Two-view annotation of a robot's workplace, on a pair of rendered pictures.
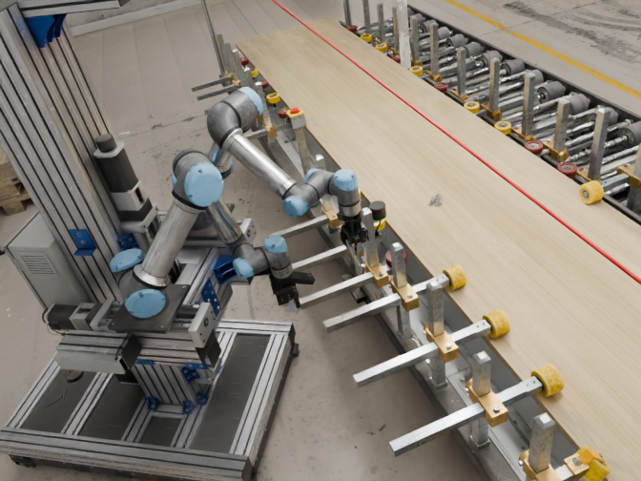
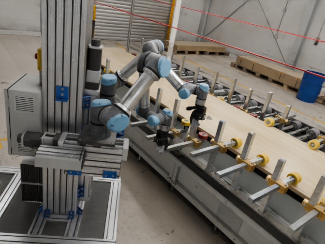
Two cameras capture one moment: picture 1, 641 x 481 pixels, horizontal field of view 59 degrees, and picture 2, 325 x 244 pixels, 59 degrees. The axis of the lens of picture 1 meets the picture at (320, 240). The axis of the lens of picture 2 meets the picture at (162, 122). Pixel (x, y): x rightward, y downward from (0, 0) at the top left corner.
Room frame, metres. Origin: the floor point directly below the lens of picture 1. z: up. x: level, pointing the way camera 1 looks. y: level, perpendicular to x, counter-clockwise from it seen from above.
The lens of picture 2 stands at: (-0.04, 1.05, 1.93)
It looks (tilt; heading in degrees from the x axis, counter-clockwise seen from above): 25 degrees down; 331
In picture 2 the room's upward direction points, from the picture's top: 11 degrees clockwise
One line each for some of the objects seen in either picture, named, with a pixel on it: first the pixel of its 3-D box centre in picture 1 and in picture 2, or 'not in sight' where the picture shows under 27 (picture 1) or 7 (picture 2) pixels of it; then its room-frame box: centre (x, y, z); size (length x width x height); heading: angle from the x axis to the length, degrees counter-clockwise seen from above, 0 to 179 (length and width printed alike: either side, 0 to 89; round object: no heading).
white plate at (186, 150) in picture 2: (367, 282); (184, 148); (1.70, -0.15, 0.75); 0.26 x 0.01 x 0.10; 14
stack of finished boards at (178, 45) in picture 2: not in sight; (196, 46); (9.12, -4.72, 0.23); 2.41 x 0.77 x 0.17; 102
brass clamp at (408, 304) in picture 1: (403, 292); (218, 145); (1.42, -0.25, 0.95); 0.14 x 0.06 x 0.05; 14
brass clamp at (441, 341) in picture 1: (440, 341); (244, 162); (1.17, -0.31, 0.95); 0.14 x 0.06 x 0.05; 14
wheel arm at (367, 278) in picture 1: (351, 284); (184, 144); (1.62, -0.08, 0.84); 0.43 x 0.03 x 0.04; 104
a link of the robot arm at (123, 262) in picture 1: (133, 271); (101, 110); (1.51, 0.64, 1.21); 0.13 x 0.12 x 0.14; 21
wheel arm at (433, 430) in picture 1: (472, 412); (274, 187); (0.90, -0.32, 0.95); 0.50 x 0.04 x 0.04; 104
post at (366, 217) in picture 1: (372, 259); (192, 134); (1.68, -0.18, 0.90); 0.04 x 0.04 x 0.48; 14
